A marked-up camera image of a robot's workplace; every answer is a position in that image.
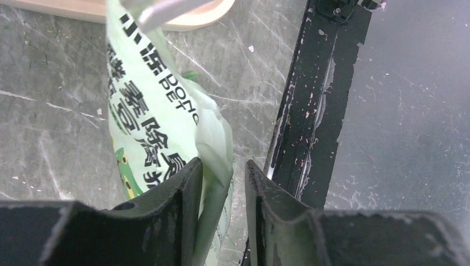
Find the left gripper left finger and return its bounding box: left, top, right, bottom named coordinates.
left=1, top=158, right=203, bottom=265

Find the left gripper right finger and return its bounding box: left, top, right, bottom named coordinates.
left=245, top=160, right=469, bottom=265

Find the green cat litter bag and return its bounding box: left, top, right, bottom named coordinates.
left=106, top=1, right=234, bottom=265

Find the beige litter box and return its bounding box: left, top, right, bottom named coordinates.
left=0, top=0, right=237, bottom=32

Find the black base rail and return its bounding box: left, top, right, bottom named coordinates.
left=238, top=0, right=386, bottom=266

